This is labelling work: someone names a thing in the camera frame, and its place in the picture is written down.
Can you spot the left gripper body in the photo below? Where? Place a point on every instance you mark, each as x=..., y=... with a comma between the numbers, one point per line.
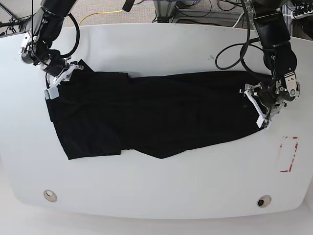
x=266, y=103

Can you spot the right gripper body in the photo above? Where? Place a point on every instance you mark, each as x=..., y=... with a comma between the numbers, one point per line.
x=64, y=75

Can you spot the black T-shirt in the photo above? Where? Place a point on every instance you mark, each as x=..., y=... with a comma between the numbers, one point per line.
x=104, y=113

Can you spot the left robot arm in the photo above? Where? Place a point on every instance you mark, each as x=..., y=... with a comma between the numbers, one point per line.
x=266, y=25

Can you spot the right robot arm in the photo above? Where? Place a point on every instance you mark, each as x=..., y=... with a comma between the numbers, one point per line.
x=42, y=29

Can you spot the red tape rectangle marking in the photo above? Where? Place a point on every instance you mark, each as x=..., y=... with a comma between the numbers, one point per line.
x=286, y=153

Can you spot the white power strip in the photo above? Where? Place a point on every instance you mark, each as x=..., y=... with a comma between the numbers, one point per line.
x=300, y=13

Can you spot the right table grommet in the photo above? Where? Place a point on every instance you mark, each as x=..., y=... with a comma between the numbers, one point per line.
x=264, y=201

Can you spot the table grommet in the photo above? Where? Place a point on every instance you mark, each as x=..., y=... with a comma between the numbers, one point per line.
x=264, y=201
x=50, y=196

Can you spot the left table grommet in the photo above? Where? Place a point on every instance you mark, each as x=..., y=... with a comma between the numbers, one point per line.
x=50, y=196

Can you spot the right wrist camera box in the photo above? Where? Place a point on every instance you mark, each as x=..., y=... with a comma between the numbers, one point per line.
x=51, y=93

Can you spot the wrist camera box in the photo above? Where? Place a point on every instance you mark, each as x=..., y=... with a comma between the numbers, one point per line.
x=51, y=93
x=263, y=123

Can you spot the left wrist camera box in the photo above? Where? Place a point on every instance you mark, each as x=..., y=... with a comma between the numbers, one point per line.
x=263, y=123

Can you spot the aluminium table leg frame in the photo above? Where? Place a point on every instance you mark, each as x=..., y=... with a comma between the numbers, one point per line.
x=166, y=11

